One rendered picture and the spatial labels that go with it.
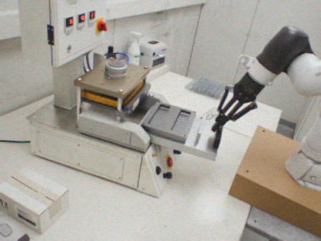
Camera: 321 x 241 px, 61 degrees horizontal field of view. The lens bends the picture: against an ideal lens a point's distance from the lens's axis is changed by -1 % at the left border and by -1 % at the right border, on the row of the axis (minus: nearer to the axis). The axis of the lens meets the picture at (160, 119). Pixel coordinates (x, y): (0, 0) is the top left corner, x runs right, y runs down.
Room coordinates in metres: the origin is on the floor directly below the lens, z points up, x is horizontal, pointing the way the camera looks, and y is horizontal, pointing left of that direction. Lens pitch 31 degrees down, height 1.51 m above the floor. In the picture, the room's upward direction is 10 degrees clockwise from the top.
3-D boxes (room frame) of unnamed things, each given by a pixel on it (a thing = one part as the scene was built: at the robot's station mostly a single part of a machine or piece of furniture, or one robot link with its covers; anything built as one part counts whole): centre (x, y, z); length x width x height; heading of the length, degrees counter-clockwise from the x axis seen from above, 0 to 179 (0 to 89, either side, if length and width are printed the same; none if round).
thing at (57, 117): (0.94, 0.22, 0.93); 0.46 x 0.35 x 0.01; 79
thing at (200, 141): (0.88, -0.08, 0.97); 0.30 x 0.22 x 0.08; 79
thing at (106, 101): (0.95, 0.19, 1.07); 0.22 x 0.17 x 0.10; 169
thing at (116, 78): (0.96, 0.22, 1.08); 0.31 x 0.24 x 0.13; 169
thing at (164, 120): (0.89, -0.04, 0.98); 0.20 x 0.17 x 0.03; 169
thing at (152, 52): (1.96, 0.19, 0.88); 0.25 x 0.20 x 0.17; 61
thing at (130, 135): (0.79, 0.15, 0.96); 0.25 x 0.05 x 0.07; 79
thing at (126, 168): (0.95, 0.18, 0.84); 0.53 x 0.37 x 0.17; 79
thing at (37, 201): (0.58, 0.35, 0.80); 0.19 x 0.13 x 0.09; 67
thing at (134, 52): (1.82, 0.25, 0.92); 0.09 x 0.08 x 0.25; 70
